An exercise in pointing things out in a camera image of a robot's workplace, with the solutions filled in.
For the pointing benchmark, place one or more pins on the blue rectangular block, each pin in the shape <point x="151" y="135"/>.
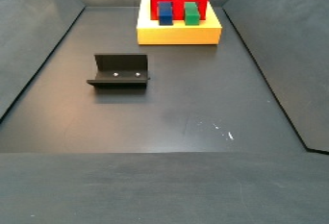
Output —
<point x="165" y="14"/>

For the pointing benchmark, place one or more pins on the black angled bracket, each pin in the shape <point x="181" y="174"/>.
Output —
<point x="121" y="70"/>

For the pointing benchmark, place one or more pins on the yellow wooden base board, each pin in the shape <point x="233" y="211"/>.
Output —
<point x="177" y="34"/>

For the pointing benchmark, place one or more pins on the green rectangular block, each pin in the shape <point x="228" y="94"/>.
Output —
<point x="191" y="14"/>

